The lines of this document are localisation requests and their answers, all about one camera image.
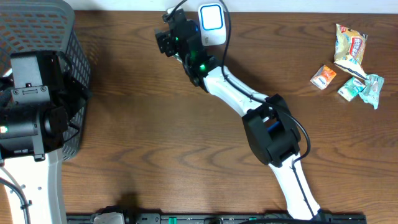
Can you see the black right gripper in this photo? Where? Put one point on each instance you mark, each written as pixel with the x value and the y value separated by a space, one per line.
pixel 163 41

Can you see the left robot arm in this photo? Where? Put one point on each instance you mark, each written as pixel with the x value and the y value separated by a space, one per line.
pixel 45 97

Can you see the orange candy packet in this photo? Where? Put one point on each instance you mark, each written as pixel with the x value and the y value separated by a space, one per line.
pixel 323 77

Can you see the black round-logo snack packet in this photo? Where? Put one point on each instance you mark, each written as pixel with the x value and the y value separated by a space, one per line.
pixel 178 58

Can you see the white barcode scanner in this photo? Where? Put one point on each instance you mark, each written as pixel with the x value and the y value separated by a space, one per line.
pixel 212 24

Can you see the light green snack packet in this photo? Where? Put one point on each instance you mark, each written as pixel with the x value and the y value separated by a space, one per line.
pixel 371 92

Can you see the dark grey plastic basket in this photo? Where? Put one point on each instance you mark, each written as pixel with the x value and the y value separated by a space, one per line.
pixel 28 26

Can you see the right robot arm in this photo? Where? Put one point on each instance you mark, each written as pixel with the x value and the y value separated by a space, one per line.
pixel 272 132

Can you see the teal candy packet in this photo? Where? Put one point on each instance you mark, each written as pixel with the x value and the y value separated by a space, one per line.
pixel 351 89

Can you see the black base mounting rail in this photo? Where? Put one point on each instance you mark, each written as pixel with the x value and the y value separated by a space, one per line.
pixel 156 218

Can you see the large yellow snack bag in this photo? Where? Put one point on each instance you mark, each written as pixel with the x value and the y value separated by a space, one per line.
pixel 349 51

